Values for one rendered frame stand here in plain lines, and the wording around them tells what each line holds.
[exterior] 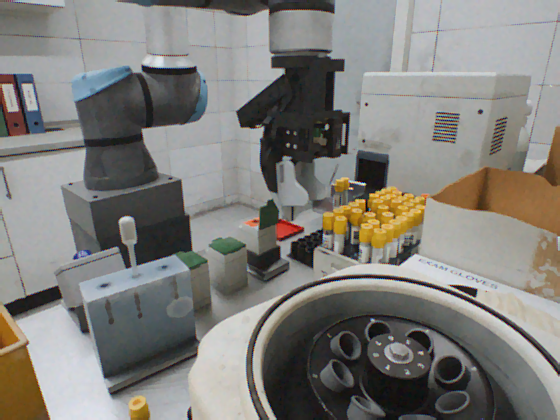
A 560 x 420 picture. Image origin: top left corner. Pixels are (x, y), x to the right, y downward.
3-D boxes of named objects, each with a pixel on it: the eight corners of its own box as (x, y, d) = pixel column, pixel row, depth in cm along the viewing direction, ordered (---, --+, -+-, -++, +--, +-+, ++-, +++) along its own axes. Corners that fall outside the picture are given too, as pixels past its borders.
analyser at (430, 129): (405, 178, 107) (417, 73, 97) (505, 199, 89) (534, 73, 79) (345, 203, 87) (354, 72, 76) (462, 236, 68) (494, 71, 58)
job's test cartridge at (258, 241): (257, 249, 61) (257, 214, 58) (277, 258, 57) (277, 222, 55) (239, 257, 58) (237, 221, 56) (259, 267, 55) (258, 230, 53)
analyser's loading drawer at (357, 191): (364, 190, 89) (366, 170, 88) (388, 196, 85) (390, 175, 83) (312, 211, 76) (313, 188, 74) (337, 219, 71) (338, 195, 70)
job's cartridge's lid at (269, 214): (278, 195, 53) (281, 196, 53) (275, 222, 55) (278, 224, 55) (259, 201, 51) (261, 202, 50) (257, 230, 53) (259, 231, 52)
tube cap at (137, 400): (145, 407, 33) (142, 391, 32) (153, 418, 32) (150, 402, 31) (127, 418, 32) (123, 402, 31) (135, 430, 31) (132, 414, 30)
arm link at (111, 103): (77, 136, 76) (61, 69, 71) (141, 128, 83) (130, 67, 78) (87, 142, 66) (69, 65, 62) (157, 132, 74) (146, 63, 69)
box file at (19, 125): (19, 130, 206) (5, 74, 196) (27, 135, 189) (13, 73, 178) (3, 131, 201) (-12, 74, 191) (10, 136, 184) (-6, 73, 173)
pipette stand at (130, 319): (179, 319, 45) (170, 249, 42) (203, 351, 40) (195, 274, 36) (94, 353, 39) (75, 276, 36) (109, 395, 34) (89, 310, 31)
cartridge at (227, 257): (229, 272, 56) (227, 234, 53) (248, 284, 53) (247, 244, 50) (207, 282, 53) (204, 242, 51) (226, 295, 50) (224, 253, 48)
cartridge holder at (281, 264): (252, 250, 63) (252, 232, 62) (289, 268, 57) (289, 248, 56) (228, 261, 59) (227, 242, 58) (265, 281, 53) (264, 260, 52)
